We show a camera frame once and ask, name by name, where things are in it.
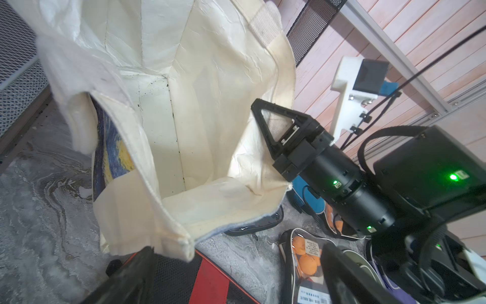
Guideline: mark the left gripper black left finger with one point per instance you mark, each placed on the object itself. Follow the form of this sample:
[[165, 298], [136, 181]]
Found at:
[[131, 283]]

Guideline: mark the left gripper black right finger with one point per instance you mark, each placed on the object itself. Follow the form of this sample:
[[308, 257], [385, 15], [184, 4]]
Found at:
[[347, 283]]

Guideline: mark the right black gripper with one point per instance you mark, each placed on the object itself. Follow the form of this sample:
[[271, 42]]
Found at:
[[300, 146]]

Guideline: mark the green paddle cover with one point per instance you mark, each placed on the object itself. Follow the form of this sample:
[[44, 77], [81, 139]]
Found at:
[[362, 263]]

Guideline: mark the black red paddle set case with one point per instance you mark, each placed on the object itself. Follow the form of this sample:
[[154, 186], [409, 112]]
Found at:
[[197, 281]]

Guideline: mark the Deerway paddle set clear case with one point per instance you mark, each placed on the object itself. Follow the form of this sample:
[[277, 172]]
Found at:
[[335, 226]]

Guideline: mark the teal paddle cover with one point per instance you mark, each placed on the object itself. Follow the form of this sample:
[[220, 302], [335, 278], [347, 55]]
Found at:
[[303, 199]]

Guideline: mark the cream canvas tote bag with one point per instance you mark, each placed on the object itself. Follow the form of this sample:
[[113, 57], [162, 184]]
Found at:
[[159, 93]]

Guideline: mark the red paddle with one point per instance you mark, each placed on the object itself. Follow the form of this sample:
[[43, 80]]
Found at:
[[263, 224]]

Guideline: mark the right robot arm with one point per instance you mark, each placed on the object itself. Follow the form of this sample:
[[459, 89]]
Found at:
[[404, 202]]

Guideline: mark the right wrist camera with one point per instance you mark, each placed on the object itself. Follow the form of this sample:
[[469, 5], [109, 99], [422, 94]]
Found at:
[[358, 82]]

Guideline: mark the black mesh wall basket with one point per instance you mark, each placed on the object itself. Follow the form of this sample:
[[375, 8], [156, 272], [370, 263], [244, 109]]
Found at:
[[309, 25]]

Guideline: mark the white wire mesh shelf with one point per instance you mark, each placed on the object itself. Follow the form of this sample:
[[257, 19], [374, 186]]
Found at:
[[22, 77]]

